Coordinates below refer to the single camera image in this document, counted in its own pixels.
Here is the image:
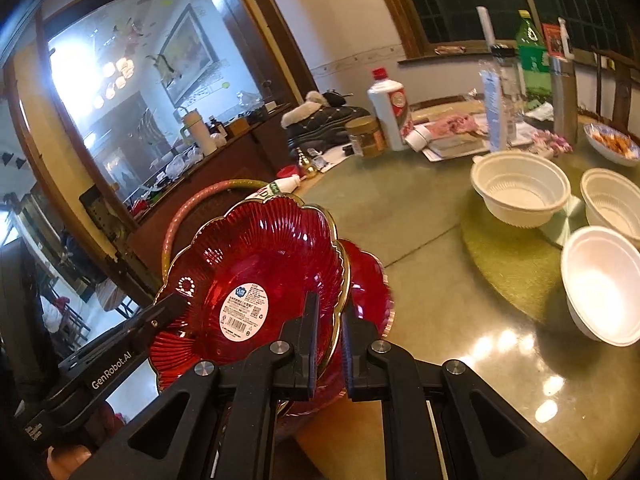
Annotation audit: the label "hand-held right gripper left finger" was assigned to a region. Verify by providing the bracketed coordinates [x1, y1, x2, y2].
[67, 291, 321, 480]

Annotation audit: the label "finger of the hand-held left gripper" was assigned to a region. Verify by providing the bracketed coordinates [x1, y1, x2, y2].
[146, 291, 189, 334]

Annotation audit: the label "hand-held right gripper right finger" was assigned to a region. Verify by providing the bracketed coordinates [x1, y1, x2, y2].
[342, 304, 587, 480]

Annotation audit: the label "red glass scalloped plate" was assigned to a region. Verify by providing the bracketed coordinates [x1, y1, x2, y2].
[336, 239, 396, 339]
[149, 196, 352, 397]

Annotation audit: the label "white ribbed plastic bowl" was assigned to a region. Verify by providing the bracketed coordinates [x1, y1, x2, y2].
[580, 167, 640, 248]
[471, 152, 572, 227]

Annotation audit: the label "white smooth plastic bowl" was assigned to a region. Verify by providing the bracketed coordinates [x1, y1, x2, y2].
[560, 226, 640, 347]

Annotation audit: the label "white green drink bottle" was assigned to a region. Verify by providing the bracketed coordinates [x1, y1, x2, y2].
[254, 175, 304, 202]

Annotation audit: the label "gold gourd ornament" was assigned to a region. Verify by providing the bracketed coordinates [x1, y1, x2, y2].
[297, 147, 319, 179]

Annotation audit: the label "brown spread jar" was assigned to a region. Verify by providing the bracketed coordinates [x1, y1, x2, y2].
[346, 115, 389, 159]

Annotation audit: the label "black quilted fur-trimmed jacket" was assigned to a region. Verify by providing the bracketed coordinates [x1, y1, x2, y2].
[280, 90, 374, 154]

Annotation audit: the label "small white pill bottle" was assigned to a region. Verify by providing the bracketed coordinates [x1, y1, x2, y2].
[403, 125, 434, 151]

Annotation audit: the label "grey book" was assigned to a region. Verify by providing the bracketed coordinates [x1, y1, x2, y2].
[424, 134, 492, 163]

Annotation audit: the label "white liquor bottle red cap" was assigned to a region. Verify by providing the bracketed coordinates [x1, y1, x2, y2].
[367, 67, 412, 152]

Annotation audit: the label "pink cloth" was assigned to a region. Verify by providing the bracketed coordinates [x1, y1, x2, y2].
[407, 112, 487, 137]

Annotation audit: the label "white blue squeeze tube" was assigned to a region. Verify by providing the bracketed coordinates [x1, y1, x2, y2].
[478, 67, 507, 154]

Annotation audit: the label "pink wrapped candies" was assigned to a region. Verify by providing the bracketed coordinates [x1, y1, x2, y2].
[531, 129, 574, 155]

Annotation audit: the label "clear bottle black lid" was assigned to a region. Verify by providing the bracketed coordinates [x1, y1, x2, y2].
[490, 45, 527, 147]

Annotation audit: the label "blue white snack dish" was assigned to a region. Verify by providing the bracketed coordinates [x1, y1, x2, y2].
[583, 122, 640, 167]

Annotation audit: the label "steel thermos flask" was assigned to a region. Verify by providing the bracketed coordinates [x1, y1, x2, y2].
[549, 55, 579, 132]

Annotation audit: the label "green glass bottle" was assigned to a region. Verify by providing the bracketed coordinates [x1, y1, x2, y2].
[516, 9, 552, 107]

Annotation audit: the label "wooden framed window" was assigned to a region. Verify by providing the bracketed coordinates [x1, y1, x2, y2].
[367, 0, 633, 61]

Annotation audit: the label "dark wooden chair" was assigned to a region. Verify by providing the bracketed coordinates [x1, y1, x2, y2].
[591, 45, 640, 132]

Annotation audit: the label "white tumbler with handle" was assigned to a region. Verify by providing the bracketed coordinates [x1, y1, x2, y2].
[179, 107, 219, 157]

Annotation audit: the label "wood framed wall mirror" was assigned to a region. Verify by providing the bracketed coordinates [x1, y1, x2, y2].
[2, 0, 321, 221]

